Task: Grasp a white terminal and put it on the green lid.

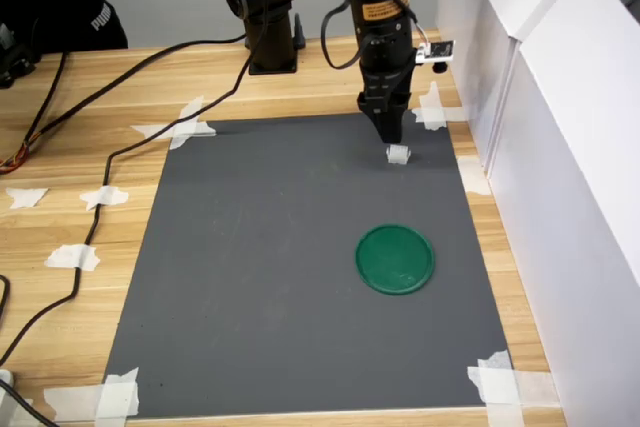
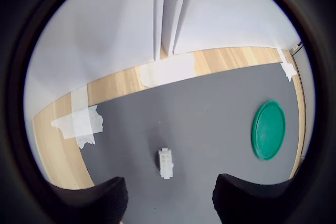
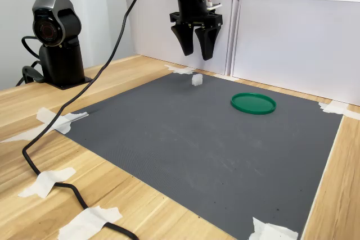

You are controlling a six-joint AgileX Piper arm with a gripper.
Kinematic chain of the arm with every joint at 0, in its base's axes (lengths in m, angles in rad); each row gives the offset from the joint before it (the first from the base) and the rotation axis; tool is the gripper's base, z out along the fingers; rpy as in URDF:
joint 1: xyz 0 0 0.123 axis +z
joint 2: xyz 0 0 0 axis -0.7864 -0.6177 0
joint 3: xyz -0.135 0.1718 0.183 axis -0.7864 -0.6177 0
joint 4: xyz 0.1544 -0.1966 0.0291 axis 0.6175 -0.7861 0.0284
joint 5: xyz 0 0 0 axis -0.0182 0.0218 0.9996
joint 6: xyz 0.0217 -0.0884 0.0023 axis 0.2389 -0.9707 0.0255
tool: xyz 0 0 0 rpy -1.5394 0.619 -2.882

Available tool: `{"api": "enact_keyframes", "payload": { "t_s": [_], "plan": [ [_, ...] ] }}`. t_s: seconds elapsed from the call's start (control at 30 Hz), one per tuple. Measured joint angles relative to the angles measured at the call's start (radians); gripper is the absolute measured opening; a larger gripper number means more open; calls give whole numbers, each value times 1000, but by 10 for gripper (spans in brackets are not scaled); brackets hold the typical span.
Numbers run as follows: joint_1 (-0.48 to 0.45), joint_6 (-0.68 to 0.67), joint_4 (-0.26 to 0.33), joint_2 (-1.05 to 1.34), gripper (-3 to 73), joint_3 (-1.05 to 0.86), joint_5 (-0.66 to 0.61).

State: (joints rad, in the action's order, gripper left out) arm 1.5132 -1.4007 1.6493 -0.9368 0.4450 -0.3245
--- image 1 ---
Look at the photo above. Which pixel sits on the small white plastic terminal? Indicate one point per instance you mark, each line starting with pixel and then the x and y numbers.
pixel 399 156

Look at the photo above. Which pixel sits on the round green lid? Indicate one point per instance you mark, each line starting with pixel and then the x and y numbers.
pixel 395 259

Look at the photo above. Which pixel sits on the white tape piece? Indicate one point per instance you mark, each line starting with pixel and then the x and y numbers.
pixel 432 114
pixel 187 124
pixel 500 387
pixel 117 394
pixel 102 197
pixel 472 177
pixel 70 257
pixel 25 197

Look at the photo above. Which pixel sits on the white partition panel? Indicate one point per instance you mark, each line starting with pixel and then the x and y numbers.
pixel 470 47
pixel 575 197

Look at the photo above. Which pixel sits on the dark grey mat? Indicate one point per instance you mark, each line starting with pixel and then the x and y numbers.
pixel 275 272

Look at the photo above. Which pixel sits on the person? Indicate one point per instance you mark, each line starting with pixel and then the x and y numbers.
pixel 75 7

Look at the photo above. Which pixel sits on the black device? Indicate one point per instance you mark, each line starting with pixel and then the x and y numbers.
pixel 15 62

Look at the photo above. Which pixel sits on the white power strip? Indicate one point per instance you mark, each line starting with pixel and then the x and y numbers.
pixel 6 378

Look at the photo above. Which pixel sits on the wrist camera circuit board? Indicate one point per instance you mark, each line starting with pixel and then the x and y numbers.
pixel 440 49

